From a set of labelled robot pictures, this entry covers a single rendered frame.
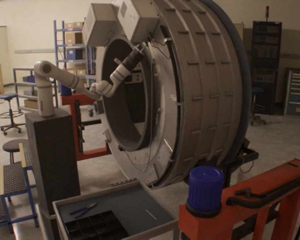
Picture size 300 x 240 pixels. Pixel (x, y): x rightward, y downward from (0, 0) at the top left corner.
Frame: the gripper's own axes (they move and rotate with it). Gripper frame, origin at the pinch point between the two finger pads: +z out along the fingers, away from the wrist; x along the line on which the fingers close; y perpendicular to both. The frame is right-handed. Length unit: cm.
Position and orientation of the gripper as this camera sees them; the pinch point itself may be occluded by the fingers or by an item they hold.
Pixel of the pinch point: (145, 42)
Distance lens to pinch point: 151.6
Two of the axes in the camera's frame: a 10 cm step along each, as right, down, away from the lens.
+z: 6.9, -7.0, -1.8
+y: 5.6, 6.8, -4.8
